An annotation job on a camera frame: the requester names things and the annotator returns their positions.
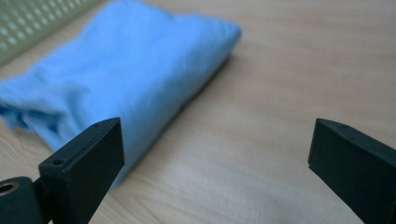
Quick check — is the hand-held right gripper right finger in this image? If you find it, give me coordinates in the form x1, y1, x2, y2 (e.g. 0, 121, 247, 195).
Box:
307, 118, 396, 224

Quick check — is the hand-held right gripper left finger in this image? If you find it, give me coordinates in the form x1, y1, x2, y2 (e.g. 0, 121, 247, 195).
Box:
38, 117, 126, 224

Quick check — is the blue cloth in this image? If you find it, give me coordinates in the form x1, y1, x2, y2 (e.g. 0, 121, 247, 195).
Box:
0, 0, 243, 189

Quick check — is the cream perforated plastic basket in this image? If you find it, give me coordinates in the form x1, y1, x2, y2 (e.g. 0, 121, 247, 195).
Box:
0, 0, 104, 67

